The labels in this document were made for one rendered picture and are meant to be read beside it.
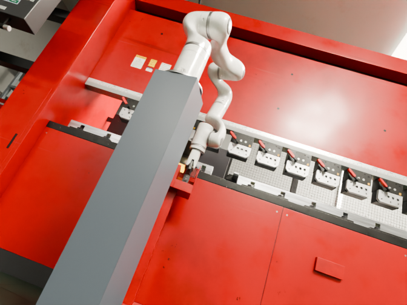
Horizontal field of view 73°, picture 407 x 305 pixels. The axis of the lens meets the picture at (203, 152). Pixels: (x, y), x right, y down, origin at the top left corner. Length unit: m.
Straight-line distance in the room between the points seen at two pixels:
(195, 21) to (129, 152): 0.70
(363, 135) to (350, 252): 0.83
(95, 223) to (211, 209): 0.84
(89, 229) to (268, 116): 1.46
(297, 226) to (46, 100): 1.70
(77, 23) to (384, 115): 2.29
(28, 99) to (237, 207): 1.45
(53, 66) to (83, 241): 1.44
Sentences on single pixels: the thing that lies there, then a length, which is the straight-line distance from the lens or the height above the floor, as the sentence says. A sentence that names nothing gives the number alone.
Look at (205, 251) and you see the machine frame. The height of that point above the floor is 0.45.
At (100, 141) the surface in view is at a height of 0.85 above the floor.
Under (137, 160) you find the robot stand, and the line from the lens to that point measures 0.97.
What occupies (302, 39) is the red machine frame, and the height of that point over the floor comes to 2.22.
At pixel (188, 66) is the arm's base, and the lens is 1.19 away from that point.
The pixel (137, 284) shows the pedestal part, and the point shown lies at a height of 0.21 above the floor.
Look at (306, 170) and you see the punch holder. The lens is 1.94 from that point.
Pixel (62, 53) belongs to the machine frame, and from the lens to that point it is 2.21.
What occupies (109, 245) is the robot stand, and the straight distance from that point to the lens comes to 0.92.
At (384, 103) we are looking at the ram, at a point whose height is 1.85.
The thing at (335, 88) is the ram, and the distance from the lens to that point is 2.34.
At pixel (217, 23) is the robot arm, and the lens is 1.34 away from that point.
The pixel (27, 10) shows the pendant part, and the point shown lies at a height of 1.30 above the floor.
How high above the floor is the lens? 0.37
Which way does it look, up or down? 21 degrees up
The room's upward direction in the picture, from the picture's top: 21 degrees clockwise
